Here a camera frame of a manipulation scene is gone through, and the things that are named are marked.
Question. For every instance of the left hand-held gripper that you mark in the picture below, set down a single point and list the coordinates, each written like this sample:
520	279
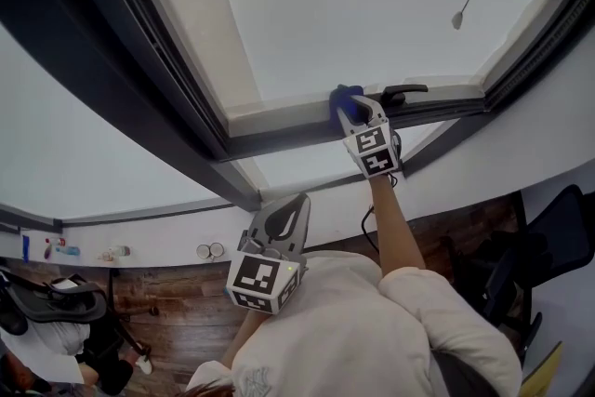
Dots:
255	276

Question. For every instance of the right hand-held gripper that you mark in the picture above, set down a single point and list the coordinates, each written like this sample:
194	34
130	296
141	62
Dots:
376	153

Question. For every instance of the black mesh office chair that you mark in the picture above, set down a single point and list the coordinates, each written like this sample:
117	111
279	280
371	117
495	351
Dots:
60	302

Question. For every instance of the small round cup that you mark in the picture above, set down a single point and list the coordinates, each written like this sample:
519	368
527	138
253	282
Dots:
217	250
203	252

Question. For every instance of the yellow wooden board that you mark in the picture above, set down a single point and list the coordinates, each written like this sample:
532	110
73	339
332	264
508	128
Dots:
544	372

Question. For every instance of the blue cleaning cloth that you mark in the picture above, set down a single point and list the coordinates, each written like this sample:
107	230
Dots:
341	100

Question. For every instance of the small orange-tinted bottle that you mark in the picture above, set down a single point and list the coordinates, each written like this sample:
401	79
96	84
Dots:
105	255

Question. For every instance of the blue tape strip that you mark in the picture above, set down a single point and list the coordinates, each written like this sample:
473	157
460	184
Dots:
26	248

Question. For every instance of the person's left forearm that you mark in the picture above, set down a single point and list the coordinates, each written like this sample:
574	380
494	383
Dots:
241	339

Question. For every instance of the person's white sweatshirt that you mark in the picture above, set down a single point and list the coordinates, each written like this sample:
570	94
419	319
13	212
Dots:
334	330

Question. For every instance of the light blue label bottle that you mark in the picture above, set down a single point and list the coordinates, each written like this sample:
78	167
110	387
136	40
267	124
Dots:
69	251

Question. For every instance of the clear plastic bottle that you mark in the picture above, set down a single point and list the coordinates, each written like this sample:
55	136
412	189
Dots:
121	251

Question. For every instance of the person's right forearm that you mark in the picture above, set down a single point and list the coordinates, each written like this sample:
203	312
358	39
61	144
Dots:
395	232

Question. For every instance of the dark red bottle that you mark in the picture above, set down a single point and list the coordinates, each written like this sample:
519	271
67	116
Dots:
48	248

